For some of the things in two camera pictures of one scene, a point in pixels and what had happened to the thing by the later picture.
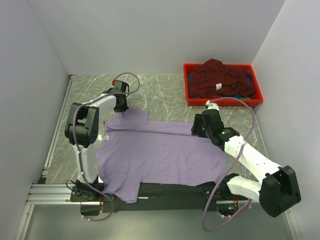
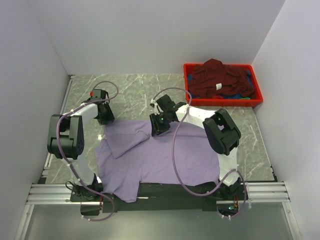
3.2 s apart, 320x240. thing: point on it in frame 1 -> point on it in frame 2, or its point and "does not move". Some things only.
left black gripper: (122, 109) -> (109, 117)
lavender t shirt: (131, 149) does not move
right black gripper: (198, 121) -> (156, 128)
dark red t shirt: (213, 78) does not move
